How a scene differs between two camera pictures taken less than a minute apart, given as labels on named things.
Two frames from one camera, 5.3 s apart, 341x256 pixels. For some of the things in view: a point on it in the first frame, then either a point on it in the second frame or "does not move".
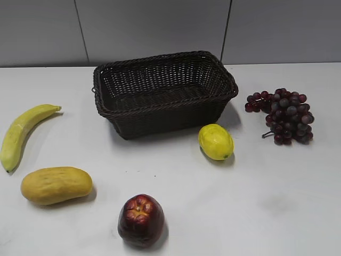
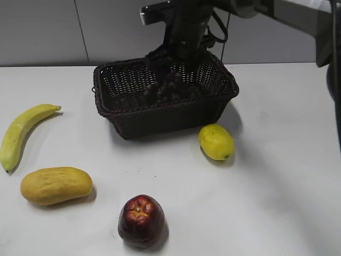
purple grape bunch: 289,117 to 174,89
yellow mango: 48,185 does not move
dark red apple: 141,221 does not move
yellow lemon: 216,142 does not move
